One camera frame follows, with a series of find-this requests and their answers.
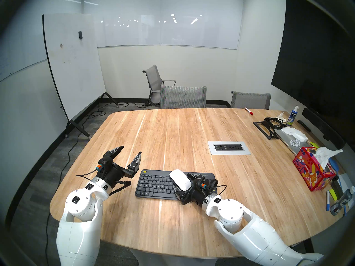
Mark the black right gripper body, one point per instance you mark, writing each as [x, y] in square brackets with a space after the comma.
[198, 193]

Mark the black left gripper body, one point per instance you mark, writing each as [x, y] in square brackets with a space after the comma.
[109, 171]

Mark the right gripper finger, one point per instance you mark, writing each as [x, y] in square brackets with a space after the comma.
[197, 176]
[179, 192]

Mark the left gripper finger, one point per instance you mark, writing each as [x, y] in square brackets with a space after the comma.
[134, 165]
[113, 153]

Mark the white computer mouse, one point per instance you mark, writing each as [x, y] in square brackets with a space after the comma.
[180, 179]

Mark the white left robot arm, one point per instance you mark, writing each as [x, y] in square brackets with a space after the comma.
[77, 235]

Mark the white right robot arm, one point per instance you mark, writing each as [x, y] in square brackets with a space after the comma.
[249, 237]

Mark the silver table power outlet box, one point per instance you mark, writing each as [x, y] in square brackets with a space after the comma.
[229, 148]

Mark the grey mesh chair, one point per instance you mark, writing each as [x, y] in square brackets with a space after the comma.
[251, 100]
[183, 97]

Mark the black laptop stand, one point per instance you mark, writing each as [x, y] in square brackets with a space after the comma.
[264, 130]

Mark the red whiteboard marker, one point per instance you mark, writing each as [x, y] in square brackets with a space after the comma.
[248, 111]

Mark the grey office chair with armrests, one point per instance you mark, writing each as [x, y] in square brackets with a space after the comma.
[152, 77]

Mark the mobile whiteboard on black stand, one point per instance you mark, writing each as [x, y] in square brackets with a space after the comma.
[75, 71]

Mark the grey mesh chair right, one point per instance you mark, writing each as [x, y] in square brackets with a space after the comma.
[251, 100]

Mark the silver closed laptop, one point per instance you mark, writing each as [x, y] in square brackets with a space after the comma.
[286, 140]

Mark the crumpled white tissue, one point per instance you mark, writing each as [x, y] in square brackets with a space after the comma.
[281, 116]

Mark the white power adapter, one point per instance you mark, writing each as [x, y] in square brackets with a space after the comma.
[295, 133]

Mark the whiteboard cleaner spray bottle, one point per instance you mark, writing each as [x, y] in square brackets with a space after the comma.
[292, 117]

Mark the colourful floral tissue box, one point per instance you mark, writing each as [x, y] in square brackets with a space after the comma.
[309, 168]

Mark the small yellow sticky note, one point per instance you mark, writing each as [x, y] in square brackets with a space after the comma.
[314, 145]

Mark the black table leg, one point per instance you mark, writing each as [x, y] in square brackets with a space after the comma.
[309, 250]

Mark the blue whiteboard marker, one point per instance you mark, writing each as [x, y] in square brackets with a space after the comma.
[328, 200]

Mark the white tissue sheet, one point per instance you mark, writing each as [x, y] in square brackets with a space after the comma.
[326, 155]

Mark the yellow sticky note pad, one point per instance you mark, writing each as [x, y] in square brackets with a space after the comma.
[334, 194]

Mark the black video conference bar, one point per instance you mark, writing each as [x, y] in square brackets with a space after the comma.
[324, 127]

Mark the blue plastic object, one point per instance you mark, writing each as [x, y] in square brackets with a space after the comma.
[335, 165]

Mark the grey black handheld device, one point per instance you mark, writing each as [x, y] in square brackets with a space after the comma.
[341, 203]

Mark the white paper sheet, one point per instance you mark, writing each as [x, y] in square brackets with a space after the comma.
[346, 183]

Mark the large glass wall whiteboard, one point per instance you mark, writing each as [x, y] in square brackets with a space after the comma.
[172, 30]

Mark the side glass wall board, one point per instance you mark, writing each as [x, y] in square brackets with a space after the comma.
[19, 41]

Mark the large black wall screen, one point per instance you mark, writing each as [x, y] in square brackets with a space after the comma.
[316, 57]

